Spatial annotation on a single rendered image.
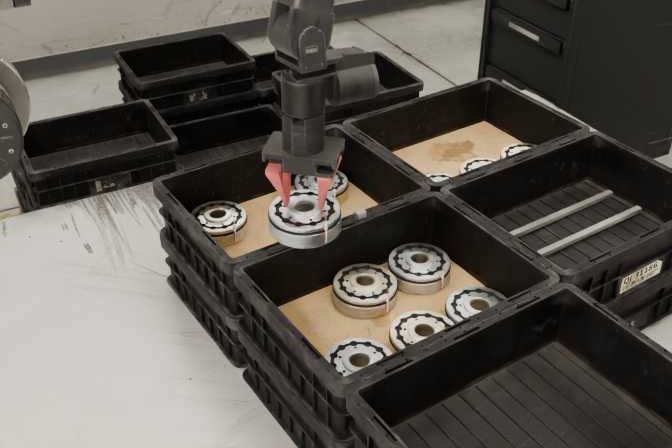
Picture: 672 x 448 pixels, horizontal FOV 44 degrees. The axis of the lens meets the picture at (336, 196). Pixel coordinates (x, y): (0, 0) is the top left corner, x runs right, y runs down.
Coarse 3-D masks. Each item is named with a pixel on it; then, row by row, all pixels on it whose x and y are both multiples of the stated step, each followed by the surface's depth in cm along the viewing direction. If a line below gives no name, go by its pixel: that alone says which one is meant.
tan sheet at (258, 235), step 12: (276, 192) 161; (348, 192) 161; (360, 192) 161; (240, 204) 157; (252, 204) 157; (264, 204) 157; (348, 204) 157; (360, 204) 157; (372, 204) 158; (252, 216) 154; (264, 216) 154; (252, 228) 151; (264, 228) 151; (240, 240) 148; (252, 240) 148; (264, 240) 148; (228, 252) 144; (240, 252) 144
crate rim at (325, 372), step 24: (432, 192) 142; (384, 216) 137; (504, 240) 131; (240, 264) 125; (528, 264) 126; (240, 288) 123; (528, 288) 120; (264, 312) 118; (480, 312) 116; (288, 336) 113; (432, 336) 112; (312, 360) 108; (384, 360) 108; (336, 384) 105
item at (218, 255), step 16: (336, 128) 163; (368, 144) 157; (224, 160) 151; (384, 160) 152; (160, 176) 147; (176, 176) 147; (416, 176) 147; (160, 192) 142; (416, 192) 142; (176, 208) 138; (368, 208) 138; (192, 224) 134; (208, 240) 130; (224, 256) 127; (240, 256) 127; (224, 272) 127
